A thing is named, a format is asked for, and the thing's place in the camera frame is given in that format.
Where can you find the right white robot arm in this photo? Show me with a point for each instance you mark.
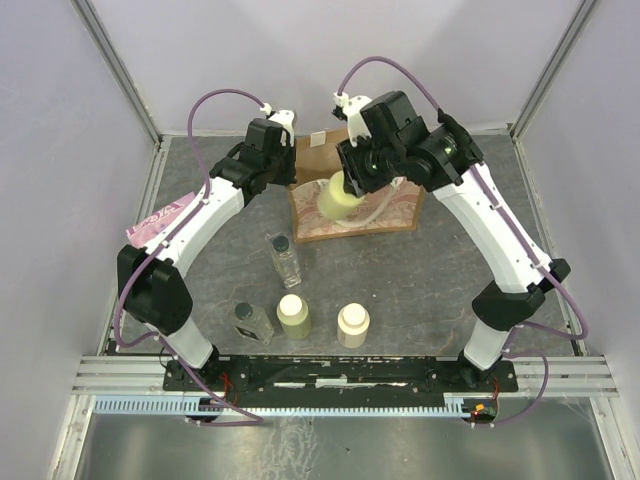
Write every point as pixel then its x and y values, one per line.
pixel 450 166

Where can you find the brown canvas tote bag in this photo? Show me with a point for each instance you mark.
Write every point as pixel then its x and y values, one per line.
pixel 394 208

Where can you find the yellow-green bottle white cap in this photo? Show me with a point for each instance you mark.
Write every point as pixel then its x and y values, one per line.
pixel 293 315

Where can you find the aluminium frame post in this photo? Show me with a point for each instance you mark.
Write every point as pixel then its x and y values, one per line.
pixel 98 32
pixel 553 66

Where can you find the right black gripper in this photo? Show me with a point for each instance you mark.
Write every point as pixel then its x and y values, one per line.
pixel 355 177

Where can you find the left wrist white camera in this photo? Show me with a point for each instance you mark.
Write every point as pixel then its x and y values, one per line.
pixel 286 118

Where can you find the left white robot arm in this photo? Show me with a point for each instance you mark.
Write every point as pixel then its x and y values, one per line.
pixel 151 278

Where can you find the right aluminium frame post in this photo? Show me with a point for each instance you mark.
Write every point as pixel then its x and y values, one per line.
pixel 553 66

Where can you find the yellow-green pump lotion bottle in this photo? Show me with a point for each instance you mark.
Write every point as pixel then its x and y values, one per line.
pixel 333 202

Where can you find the blue slotted cable duct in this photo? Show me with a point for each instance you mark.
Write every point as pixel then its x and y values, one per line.
pixel 200 407

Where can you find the aluminium front rail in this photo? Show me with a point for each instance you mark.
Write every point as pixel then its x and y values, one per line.
pixel 566 376

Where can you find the tall clear glass bottle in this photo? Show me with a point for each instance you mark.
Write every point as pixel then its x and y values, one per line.
pixel 285 259

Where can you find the cream bottle white cap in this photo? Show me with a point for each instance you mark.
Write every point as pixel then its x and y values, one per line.
pixel 353 322

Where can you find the left aluminium frame post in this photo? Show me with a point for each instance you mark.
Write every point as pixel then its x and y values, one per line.
pixel 98 32

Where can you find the short clear glass bottle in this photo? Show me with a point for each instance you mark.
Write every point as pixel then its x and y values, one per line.
pixel 252 322

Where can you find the pink printed package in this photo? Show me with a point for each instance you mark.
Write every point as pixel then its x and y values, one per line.
pixel 155 223

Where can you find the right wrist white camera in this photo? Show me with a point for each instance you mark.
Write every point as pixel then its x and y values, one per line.
pixel 350 110

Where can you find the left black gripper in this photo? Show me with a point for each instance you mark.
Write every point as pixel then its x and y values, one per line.
pixel 289 177

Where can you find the wrist white camera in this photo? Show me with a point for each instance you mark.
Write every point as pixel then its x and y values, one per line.
pixel 350 110
pixel 286 118

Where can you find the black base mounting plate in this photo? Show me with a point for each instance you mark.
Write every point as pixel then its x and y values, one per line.
pixel 246 373

